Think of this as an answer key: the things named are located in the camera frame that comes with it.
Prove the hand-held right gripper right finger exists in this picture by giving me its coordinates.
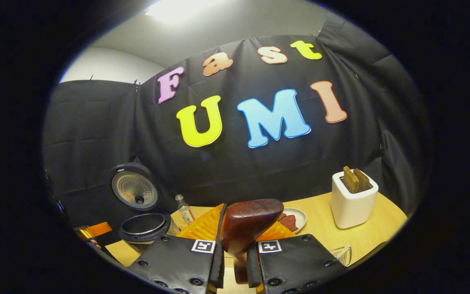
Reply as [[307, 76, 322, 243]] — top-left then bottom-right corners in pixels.
[[246, 220, 348, 294]]

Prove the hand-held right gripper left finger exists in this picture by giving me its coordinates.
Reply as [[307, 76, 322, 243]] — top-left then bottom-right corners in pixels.
[[127, 203, 227, 294]]

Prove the brown wooden spoon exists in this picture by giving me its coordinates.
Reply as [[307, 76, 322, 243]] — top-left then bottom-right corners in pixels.
[[220, 199, 284, 284]]

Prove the dark grey rice cooker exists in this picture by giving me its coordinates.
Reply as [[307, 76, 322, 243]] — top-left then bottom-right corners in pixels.
[[109, 163, 180, 254]]

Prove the wire chopstick holder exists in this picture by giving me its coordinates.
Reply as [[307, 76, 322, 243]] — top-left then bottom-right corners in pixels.
[[329, 246, 353, 267]]

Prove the small glass bottle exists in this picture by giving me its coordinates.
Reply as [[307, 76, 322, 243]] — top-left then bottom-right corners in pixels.
[[175, 194, 195, 224]]

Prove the round white plate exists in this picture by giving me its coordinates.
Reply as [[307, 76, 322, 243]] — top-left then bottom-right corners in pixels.
[[278, 207, 307, 234]]

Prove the black backdrop cloth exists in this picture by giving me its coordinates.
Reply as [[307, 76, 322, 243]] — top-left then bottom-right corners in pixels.
[[42, 12, 431, 237]]

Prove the white toaster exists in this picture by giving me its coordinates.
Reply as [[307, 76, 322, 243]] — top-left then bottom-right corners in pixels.
[[331, 169, 379, 229]]

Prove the brown toast slice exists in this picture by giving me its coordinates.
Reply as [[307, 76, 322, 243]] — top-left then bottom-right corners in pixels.
[[353, 169, 371, 192], [343, 166, 360, 194]]

